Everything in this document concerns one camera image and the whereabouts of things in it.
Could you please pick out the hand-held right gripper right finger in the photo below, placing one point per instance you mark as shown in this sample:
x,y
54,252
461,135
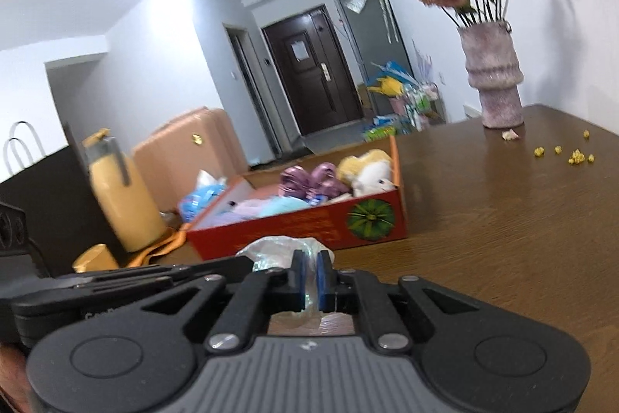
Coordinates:
x,y
325,282

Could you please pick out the lavender plush headband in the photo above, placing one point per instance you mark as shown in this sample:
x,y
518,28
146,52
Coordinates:
x,y
244,210

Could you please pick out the hanging striped ribbon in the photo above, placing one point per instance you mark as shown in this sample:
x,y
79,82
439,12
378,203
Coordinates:
x,y
387,14

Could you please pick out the yellow thermos jug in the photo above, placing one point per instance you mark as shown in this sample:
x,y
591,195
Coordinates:
x,y
128,200

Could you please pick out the blue tissue pack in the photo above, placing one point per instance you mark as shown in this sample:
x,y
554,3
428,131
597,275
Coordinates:
x,y
200,197

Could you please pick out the paper note on refrigerator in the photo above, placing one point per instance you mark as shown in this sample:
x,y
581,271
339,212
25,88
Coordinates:
x,y
354,1

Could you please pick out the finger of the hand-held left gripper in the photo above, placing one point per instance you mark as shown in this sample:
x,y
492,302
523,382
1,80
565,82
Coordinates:
x,y
203,269

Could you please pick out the clear squishy ball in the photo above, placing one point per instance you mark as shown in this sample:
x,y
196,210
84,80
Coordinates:
x,y
271,251

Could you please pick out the red cardboard box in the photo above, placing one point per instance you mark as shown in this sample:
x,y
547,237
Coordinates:
x,y
300,229

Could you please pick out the interior side door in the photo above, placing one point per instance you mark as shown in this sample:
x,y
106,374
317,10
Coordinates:
x,y
251,93

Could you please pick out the pile of colourful clutter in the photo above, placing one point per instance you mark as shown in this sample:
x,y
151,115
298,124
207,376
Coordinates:
x,y
411,98

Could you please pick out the grey refrigerator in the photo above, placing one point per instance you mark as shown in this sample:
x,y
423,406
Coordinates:
x,y
372,35

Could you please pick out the paper notice on door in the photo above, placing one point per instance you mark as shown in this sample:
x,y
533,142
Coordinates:
x,y
300,50

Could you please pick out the black paper bag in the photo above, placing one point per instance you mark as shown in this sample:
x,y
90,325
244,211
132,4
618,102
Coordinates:
x,y
53,190

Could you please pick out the person's left hand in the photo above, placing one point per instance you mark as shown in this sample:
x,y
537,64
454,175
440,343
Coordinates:
x,y
12,374

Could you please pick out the purple satin scrunchie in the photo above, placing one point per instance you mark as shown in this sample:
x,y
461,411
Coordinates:
x,y
314,183

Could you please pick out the green packet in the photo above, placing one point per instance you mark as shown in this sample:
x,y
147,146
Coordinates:
x,y
379,134

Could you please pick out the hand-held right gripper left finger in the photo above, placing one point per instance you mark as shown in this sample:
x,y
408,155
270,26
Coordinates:
x,y
300,282

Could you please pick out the dark brown entrance door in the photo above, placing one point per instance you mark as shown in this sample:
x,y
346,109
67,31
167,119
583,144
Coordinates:
x,y
312,79

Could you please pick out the yellow and white plush toy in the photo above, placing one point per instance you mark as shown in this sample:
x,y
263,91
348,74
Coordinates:
x,y
370,173

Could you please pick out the peach hard-shell suitcase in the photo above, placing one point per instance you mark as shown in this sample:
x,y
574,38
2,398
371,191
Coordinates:
x,y
188,147

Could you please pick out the blue packets on floor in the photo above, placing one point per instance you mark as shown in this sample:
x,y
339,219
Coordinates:
x,y
391,121

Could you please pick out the scattered yellow bits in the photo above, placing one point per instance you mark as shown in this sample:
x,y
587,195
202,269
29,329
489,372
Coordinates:
x,y
575,157

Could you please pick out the tall cardboard box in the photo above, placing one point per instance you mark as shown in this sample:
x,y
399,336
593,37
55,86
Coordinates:
x,y
365,101

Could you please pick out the fallen dried petal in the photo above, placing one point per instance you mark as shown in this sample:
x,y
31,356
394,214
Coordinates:
x,y
509,135

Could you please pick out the yellow mug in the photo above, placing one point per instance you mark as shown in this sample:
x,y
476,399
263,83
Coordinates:
x,y
96,258

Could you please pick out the pink ceramic vase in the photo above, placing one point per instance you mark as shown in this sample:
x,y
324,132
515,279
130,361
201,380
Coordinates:
x,y
493,74

